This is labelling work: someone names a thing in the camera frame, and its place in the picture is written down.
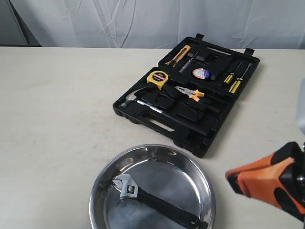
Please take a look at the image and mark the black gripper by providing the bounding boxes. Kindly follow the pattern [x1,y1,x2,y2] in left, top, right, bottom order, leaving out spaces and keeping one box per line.
[225,143,305,221]

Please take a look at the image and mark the black plastic tool case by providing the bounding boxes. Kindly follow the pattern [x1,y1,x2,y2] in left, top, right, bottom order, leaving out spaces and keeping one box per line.
[113,34,259,157]

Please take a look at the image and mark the adjustable wrench black handle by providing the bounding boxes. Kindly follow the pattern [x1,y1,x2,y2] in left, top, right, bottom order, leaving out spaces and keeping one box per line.
[112,174,208,229]

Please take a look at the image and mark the round stainless steel tray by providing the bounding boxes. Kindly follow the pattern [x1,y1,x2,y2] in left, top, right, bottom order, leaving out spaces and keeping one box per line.
[89,144,216,229]

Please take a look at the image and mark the yellow black screwdriver right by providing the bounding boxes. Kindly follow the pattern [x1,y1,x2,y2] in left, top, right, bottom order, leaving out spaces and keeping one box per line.
[228,63,252,94]

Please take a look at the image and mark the yellow black screwdriver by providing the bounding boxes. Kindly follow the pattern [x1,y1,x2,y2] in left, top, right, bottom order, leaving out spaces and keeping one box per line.
[228,63,252,94]
[224,61,242,84]

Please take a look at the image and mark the yellow black screwdriver left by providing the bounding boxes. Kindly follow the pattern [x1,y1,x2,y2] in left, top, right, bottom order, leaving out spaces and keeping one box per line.
[224,61,242,84]

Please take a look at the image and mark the black electrical tape roll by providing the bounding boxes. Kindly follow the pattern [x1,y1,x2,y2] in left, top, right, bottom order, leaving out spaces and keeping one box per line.
[193,68,211,79]

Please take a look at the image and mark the clear test pen screwdriver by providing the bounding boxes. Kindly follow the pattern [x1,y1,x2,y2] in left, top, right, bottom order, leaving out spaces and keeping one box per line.
[179,50,199,73]

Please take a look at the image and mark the yellow black tape measure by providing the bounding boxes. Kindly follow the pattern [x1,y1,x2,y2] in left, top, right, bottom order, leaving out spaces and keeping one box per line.
[147,71,169,90]

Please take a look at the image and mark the yellow utility knife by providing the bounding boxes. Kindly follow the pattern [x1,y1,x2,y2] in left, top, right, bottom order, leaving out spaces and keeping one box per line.
[165,45,191,67]

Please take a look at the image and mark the white wrinkled backdrop curtain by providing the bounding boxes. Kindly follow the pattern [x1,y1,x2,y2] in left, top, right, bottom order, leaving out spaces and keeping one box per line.
[0,0,305,49]

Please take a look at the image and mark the pliers orange yellow handles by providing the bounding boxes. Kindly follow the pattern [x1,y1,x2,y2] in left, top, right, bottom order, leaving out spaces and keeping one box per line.
[175,86,204,102]

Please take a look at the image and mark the claw hammer black handle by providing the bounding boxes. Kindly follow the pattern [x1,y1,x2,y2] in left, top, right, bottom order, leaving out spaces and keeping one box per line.
[119,83,209,136]

